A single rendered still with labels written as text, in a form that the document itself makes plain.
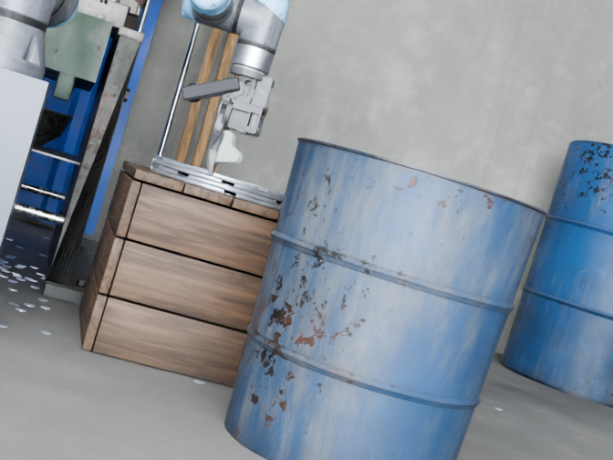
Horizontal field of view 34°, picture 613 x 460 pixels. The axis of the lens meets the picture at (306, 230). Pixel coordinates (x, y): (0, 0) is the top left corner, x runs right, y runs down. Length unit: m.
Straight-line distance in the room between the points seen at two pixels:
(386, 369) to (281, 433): 0.19
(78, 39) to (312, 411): 1.23
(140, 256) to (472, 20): 2.51
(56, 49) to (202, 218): 0.70
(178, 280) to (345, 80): 2.17
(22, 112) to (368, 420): 0.79
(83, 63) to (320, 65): 1.67
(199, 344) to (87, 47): 0.83
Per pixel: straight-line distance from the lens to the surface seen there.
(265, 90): 1.93
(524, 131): 4.22
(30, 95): 1.79
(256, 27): 1.93
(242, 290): 1.92
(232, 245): 1.91
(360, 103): 3.97
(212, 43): 3.61
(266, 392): 1.55
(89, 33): 2.43
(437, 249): 1.46
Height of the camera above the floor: 0.40
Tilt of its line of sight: 2 degrees down
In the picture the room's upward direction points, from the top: 17 degrees clockwise
